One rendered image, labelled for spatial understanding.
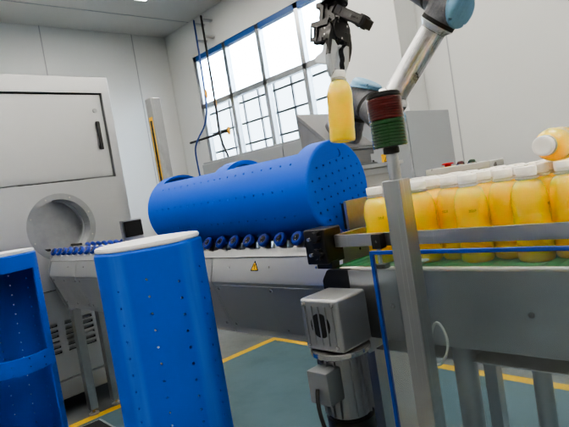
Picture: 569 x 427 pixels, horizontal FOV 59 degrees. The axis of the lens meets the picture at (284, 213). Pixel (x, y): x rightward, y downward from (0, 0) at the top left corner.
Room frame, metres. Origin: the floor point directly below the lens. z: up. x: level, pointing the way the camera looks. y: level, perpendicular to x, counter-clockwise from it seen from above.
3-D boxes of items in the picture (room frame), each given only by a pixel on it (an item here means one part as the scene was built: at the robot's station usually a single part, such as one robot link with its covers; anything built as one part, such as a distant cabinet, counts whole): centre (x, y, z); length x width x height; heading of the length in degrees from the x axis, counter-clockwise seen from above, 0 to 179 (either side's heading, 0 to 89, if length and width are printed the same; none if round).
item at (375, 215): (1.23, -0.22, 0.98); 0.07 x 0.07 x 0.17
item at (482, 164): (1.52, -0.55, 1.05); 0.20 x 0.10 x 0.10; 44
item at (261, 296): (2.21, 0.53, 0.79); 2.17 x 0.29 x 0.34; 44
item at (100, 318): (2.96, 1.17, 0.31); 0.06 x 0.06 x 0.63; 44
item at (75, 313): (2.87, 1.27, 0.31); 0.06 x 0.06 x 0.63; 44
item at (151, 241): (1.37, 0.38, 1.03); 0.28 x 0.28 x 0.01
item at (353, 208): (1.46, -0.20, 0.99); 0.10 x 0.02 x 0.12; 134
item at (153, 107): (2.76, 0.61, 0.85); 0.06 x 0.06 x 1.70; 44
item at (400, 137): (0.94, -0.21, 1.18); 0.06 x 0.06 x 0.05
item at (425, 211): (1.15, -0.31, 0.98); 0.07 x 0.07 x 0.17
